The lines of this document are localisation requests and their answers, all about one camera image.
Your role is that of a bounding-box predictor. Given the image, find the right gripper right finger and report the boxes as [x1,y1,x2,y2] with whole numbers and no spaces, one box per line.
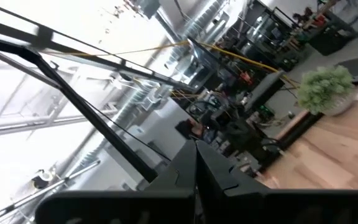
[196,139,270,192]

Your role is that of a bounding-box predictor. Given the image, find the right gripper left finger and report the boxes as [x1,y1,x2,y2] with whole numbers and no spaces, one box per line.
[144,139,197,192]

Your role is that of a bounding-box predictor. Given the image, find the person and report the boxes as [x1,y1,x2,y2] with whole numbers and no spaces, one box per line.
[175,118,220,147]

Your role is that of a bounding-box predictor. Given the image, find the dark grey desk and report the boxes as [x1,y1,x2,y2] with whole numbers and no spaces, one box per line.
[244,70,286,112]

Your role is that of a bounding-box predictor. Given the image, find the green potted plant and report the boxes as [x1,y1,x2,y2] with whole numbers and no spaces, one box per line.
[296,64,357,117]

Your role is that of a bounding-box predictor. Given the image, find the silver metal pole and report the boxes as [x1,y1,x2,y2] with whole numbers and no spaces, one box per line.
[0,160,101,224]

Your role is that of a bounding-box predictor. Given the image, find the black metal rig frame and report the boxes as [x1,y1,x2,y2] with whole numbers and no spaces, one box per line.
[0,0,198,184]

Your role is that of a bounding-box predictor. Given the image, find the yellow cable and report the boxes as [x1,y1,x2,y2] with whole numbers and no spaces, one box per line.
[42,39,301,90]

